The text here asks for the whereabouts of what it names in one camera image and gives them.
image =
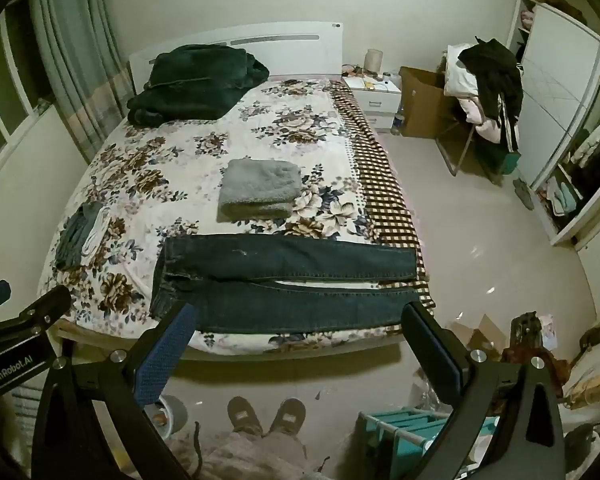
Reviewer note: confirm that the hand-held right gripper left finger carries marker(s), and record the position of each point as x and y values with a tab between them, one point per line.
164	360

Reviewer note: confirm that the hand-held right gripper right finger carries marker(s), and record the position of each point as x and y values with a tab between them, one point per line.
437	357

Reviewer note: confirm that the dark blue jeans pants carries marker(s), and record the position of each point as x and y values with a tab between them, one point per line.
280	260

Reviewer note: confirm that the flat cardboard piece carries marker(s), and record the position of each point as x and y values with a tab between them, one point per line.
485	332

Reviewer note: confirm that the grey tape roll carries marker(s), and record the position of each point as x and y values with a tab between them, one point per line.
177	412

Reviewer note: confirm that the teal drying rack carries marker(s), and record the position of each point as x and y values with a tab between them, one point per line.
400	422

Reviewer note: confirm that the grey-green folded garment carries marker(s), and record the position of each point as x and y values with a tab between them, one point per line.
76	235

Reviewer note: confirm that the white folded cloth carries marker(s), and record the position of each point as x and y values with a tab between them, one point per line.
96	232

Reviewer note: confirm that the brown slipper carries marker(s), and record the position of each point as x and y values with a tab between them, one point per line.
288	416
245	415

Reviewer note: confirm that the person's legs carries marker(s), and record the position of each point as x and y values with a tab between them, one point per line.
260	460

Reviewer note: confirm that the brown checkered blanket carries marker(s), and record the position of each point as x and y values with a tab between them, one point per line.
380	185

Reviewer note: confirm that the grey slipper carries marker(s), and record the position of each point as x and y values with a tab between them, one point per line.
524	195

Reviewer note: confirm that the folded grey fleece blanket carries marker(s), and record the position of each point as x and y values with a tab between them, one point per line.
257	185

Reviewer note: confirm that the floral fleece blanket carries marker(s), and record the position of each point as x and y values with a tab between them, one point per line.
180	160

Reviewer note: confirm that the chair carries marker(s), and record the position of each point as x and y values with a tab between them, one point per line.
462	152

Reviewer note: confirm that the teal bin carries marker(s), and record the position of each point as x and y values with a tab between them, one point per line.
511	164

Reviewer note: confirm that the window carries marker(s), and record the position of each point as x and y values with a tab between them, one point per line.
15	70

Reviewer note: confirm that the plastic water bottle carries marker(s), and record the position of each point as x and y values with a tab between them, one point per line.
398	122

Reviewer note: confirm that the green curtain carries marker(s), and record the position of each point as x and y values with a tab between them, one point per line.
75	60

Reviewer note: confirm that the open cardboard box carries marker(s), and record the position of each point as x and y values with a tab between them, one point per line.
425	105

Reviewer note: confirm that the white nightstand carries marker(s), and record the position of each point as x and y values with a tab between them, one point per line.
375	105

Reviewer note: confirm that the dark green plush blanket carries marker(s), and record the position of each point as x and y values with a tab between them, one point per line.
195	80

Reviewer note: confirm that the pile of white pink clothes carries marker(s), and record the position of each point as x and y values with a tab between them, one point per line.
460	80

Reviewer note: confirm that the black garment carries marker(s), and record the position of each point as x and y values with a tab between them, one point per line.
495	75

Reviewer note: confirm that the white wardrobe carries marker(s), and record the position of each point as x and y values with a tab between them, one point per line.
555	85

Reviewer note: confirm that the white jar on nightstand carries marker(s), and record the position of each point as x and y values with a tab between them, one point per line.
374	60

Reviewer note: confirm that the white bed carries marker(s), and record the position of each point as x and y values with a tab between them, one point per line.
290	44

